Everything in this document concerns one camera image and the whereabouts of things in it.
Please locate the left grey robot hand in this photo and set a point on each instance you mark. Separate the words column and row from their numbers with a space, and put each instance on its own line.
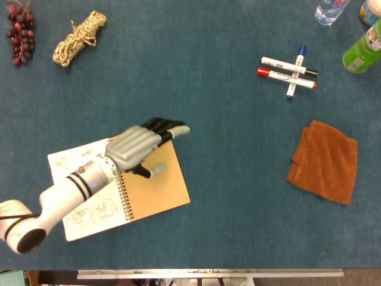
column 135, row 147

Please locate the spiral notebook with yellow cover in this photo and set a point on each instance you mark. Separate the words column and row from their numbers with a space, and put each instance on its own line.
column 149, row 184

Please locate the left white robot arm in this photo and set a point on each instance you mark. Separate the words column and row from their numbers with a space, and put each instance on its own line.
column 59, row 196

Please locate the blue table mat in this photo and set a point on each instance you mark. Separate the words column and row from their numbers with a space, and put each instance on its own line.
column 226, row 149

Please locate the bunch of red grapes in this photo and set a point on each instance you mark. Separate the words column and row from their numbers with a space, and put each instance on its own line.
column 21, row 35

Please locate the red whiteboard marker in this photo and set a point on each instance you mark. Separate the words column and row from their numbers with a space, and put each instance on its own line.
column 285, row 78

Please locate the blue whiteboard marker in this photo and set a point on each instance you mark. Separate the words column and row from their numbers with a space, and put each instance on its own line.
column 293, row 86

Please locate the black whiteboard marker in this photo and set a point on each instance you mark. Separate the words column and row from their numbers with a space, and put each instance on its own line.
column 285, row 67

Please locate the brown microfiber cloth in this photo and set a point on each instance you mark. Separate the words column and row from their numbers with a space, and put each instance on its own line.
column 326, row 162

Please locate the clear plastic water bottle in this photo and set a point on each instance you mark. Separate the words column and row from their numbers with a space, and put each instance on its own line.
column 329, row 10

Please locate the green plastic bottle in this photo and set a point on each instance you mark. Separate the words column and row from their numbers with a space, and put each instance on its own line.
column 361, row 52

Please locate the small white-capped bottle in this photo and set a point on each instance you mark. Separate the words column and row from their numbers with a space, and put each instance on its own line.
column 370, row 13

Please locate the aluminium table edge rail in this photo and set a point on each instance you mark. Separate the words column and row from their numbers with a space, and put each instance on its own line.
column 208, row 273

